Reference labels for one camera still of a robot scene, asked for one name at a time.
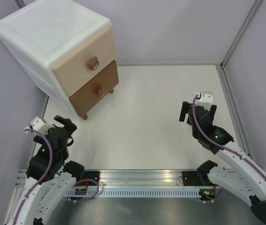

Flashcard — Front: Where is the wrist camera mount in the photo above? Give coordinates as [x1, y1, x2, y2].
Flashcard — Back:
[195, 91, 213, 111]
[24, 116, 53, 135]

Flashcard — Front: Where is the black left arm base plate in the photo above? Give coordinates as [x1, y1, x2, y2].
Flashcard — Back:
[75, 170, 100, 186]

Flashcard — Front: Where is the white plastic shoe cabinet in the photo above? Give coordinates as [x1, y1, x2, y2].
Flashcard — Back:
[0, 0, 112, 113]

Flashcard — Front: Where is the brown bear drawer knob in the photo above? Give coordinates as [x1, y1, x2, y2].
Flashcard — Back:
[88, 56, 99, 71]

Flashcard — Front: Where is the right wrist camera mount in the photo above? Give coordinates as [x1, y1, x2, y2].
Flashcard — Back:
[195, 91, 213, 111]

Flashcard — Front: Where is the brown lower drawer knob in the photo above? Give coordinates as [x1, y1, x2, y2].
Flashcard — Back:
[97, 88, 106, 98]

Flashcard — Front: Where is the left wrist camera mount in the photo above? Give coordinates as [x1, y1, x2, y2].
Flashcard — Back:
[24, 116, 53, 135]

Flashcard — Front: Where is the aluminium mounting rail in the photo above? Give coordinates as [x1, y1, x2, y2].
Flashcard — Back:
[15, 169, 239, 188]

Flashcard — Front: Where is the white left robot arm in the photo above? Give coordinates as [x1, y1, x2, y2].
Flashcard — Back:
[8, 115, 85, 225]

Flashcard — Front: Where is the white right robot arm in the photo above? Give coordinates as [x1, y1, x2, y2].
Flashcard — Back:
[179, 102, 266, 225]

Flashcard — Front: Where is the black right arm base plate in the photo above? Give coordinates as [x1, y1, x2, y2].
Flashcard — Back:
[182, 171, 209, 187]

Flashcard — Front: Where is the aluminium left frame post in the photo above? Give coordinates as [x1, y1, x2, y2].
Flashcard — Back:
[13, 0, 26, 9]

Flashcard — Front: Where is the aluminium corner frame post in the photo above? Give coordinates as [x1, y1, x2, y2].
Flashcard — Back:
[220, 0, 264, 70]

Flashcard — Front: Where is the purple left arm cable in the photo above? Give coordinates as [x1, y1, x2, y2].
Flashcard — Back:
[10, 127, 99, 225]

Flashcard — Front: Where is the white slotted cable duct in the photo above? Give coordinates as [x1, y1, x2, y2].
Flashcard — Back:
[66, 188, 200, 198]

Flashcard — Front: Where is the beige drawer front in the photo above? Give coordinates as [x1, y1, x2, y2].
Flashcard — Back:
[52, 25, 116, 97]

